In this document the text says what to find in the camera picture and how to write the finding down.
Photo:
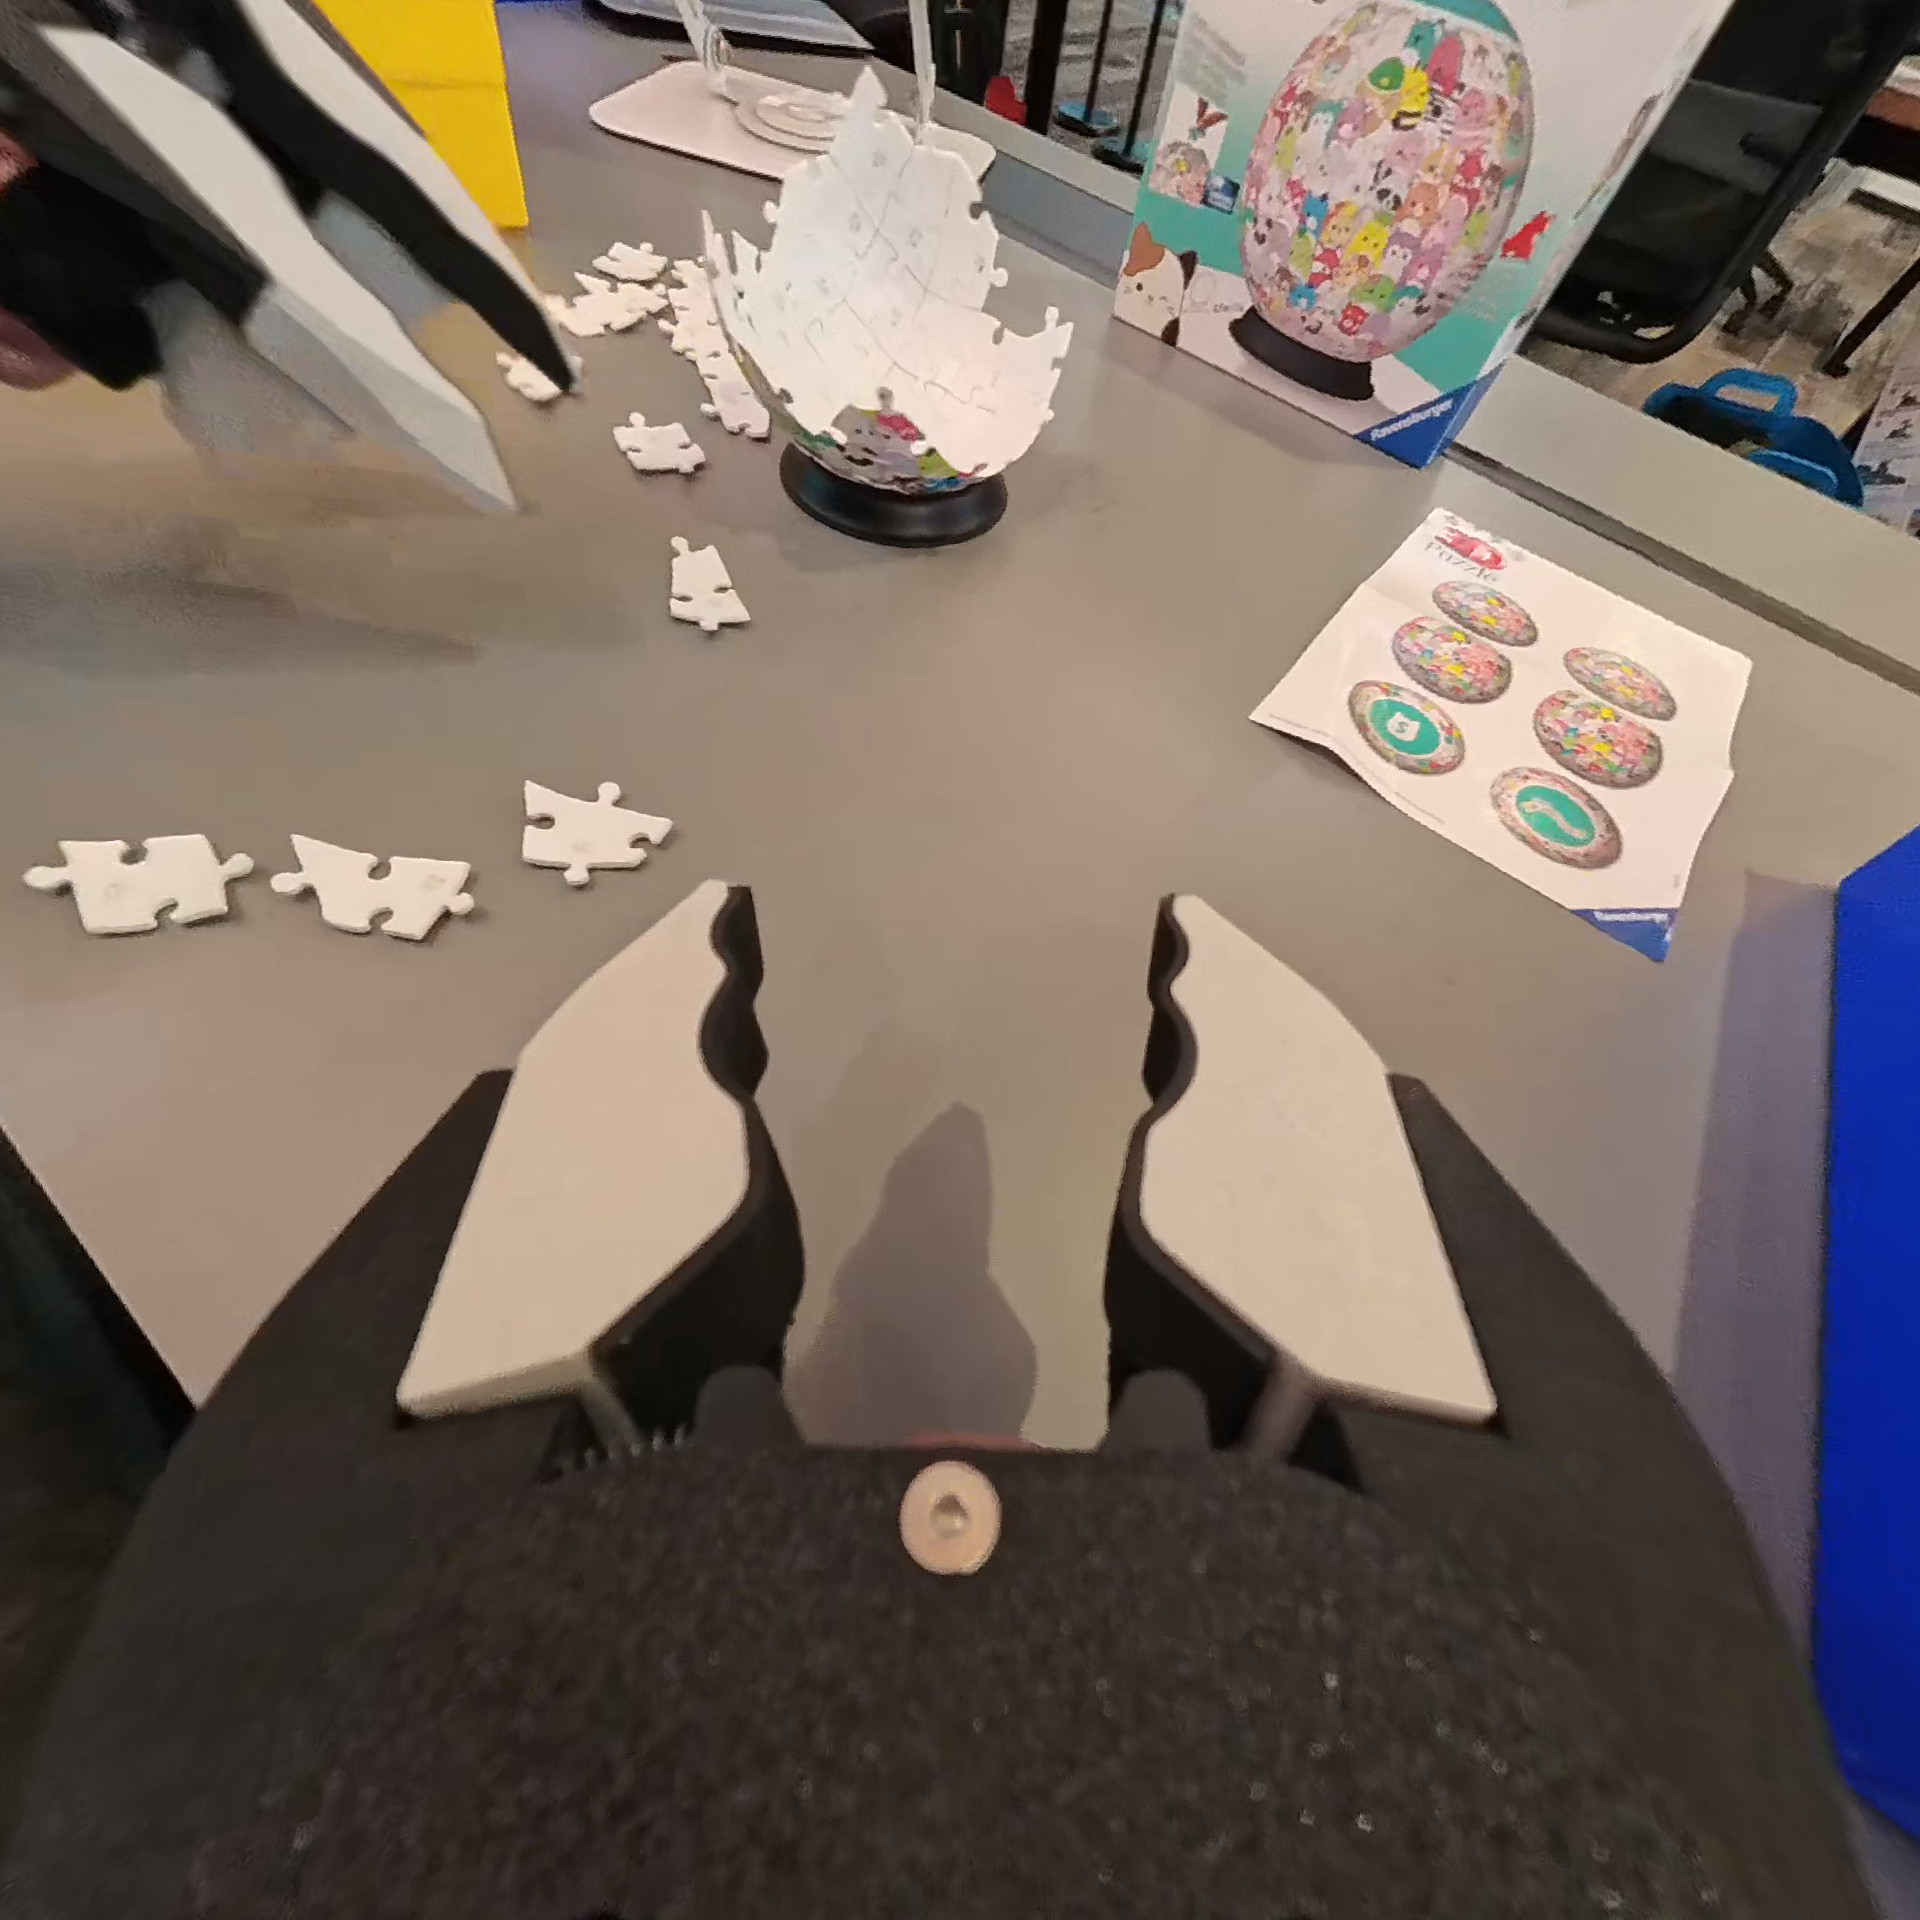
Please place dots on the pile of loose puzzle pieces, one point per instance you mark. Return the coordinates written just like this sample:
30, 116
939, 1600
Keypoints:
647, 301

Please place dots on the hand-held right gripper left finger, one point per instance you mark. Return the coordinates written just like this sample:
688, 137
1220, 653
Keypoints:
586, 1170

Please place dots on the colourful puzzle ball box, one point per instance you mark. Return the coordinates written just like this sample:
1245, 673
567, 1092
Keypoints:
1321, 120

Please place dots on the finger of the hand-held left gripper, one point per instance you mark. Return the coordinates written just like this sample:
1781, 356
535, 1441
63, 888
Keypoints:
407, 166
181, 180

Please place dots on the blue plastic bin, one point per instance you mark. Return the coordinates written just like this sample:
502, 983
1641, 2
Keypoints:
1877, 1351

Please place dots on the partly built white puzzle ball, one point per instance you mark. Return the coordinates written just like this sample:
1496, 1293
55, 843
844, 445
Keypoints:
901, 301

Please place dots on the black office chair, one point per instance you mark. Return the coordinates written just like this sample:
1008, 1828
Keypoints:
1740, 151

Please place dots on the white flat base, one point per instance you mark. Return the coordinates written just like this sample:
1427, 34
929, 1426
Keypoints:
676, 120

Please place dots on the yellow box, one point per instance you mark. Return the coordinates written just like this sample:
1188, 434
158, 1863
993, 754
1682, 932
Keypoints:
420, 91

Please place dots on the white round dish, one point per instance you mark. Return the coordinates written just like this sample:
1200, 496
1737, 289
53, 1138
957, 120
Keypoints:
787, 120

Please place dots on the blue bag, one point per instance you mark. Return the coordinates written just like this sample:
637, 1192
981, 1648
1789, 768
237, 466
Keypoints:
1756, 437

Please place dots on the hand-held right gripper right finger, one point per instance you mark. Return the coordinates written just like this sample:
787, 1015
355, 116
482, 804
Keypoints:
1307, 1201

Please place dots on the printed instruction sheet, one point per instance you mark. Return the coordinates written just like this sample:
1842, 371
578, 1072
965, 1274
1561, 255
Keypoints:
1531, 720

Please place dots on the white puzzle piece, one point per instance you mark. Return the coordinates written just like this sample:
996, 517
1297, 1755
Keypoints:
660, 449
137, 882
376, 888
586, 832
706, 589

